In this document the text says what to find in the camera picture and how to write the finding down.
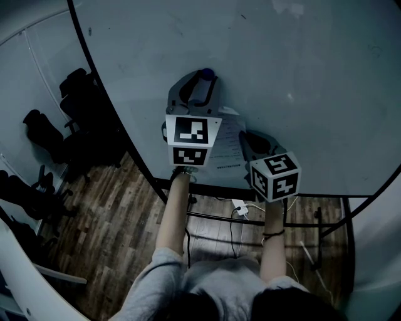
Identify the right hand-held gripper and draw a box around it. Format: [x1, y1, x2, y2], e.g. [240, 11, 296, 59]
[238, 130, 303, 203]

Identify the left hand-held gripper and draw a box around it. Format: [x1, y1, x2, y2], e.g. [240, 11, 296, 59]
[160, 70, 223, 167]

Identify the printed white sheet of paper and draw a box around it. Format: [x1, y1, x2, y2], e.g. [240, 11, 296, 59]
[207, 105, 249, 172]

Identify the large whiteboard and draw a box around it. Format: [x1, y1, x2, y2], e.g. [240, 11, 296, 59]
[66, 0, 401, 204]

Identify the person's right forearm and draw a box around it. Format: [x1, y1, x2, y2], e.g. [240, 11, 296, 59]
[259, 194, 288, 283]

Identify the person's left forearm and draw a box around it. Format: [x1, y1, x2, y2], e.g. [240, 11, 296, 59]
[155, 171, 192, 261]

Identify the white power strip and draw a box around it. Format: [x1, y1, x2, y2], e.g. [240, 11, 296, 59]
[231, 198, 251, 218]

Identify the black wrist band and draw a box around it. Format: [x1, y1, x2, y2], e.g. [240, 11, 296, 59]
[261, 229, 286, 241]

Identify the black office chair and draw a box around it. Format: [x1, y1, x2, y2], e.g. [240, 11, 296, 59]
[58, 67, 125, 183]
[23, 108, 67, 165]
[0, 169, 78, 236]

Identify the person's grey shirt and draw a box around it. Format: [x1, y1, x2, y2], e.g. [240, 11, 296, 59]
[108, 246, 316, 321]

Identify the white desk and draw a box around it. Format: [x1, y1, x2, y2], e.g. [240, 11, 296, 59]
[0, 216, 89, 321]

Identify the pale beaded bracelet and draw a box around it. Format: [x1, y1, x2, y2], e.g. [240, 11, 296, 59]
[171, 166, 199, 184]

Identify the black cable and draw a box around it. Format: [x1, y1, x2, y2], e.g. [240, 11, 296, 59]
[229, 205, 242, 260]

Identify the black whiteboard stand frame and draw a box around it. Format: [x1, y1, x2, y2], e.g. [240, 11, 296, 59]
[185, 183, 357, 272]

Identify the white cable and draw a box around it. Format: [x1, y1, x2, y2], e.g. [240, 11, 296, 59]
[298, 239, 335, 305]

